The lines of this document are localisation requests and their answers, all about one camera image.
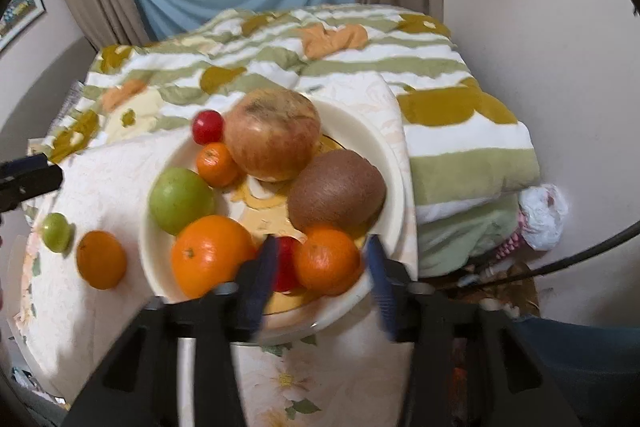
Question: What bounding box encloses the small red cherry tomato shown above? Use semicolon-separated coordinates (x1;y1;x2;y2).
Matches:
191;109;224;145

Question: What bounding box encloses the small green lime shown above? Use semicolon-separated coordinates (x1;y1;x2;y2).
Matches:
41;212;73;254

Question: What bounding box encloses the grey headboard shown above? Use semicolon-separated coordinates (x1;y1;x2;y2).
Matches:
1;38;96;160

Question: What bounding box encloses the white floral tablecloth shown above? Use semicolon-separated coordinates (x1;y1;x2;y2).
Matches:
12;70;421;427

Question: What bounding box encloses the brown kiwi fruit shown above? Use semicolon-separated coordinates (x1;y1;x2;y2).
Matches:
286;150;386;236

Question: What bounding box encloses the large red-yellow apple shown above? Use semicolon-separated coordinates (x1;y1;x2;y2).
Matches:
224;88;321;182

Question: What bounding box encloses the green striped floral quilt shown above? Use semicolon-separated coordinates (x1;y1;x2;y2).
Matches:
43;4;539;277

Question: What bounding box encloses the white plastic bag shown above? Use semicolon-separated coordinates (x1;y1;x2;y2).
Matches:
518;184;568;251

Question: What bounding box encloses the framed wall picture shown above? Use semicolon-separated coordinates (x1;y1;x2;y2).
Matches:
0;0;46;51

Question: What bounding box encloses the black cable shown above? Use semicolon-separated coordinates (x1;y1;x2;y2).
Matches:
439;218;640;291

